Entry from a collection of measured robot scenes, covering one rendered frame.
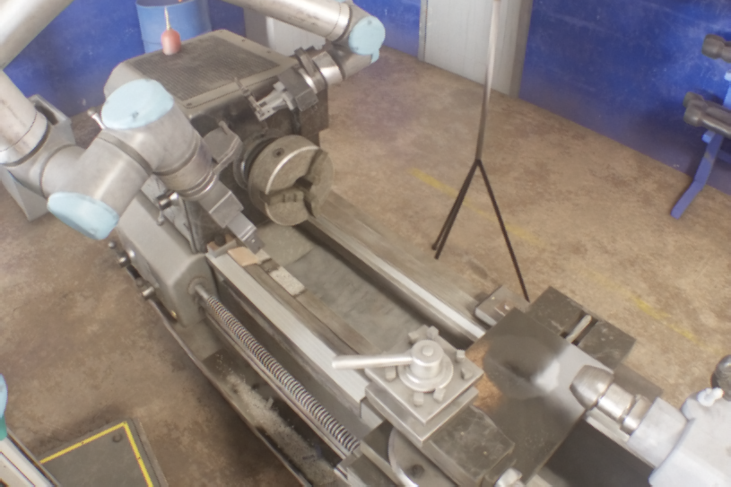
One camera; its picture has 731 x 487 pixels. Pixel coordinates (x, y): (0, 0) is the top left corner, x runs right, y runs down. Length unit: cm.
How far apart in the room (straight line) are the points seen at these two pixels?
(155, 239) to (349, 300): 70
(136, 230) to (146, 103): 133
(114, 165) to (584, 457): 127
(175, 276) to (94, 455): 71
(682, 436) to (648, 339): 179
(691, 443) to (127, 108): 105
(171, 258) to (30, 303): 150
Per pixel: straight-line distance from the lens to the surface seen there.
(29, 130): 79
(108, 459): 204
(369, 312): 169
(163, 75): 177
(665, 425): 111
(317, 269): 182
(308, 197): 156
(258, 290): 161
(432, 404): 102
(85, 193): 71
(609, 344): 155
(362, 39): 122
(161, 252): 188
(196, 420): 240
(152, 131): 73
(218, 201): 84
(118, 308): 293
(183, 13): 434
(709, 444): 111
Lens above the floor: 200
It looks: 38 degrees down
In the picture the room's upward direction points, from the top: straight up
